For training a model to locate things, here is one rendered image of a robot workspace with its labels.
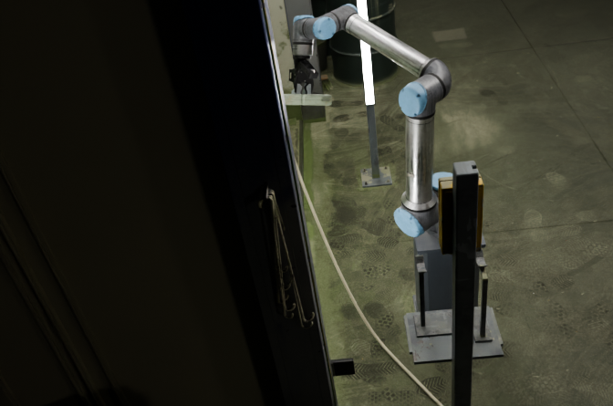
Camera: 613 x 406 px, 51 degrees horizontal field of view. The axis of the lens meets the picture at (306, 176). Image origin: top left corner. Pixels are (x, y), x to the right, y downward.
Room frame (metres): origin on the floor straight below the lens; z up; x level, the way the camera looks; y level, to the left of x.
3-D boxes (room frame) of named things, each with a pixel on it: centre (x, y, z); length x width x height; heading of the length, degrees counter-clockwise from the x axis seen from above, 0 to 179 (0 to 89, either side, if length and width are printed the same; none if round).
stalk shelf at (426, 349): (1.49, -0.43, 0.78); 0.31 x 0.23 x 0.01; 85
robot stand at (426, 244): (2.22, -0.60, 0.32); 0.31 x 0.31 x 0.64; 85
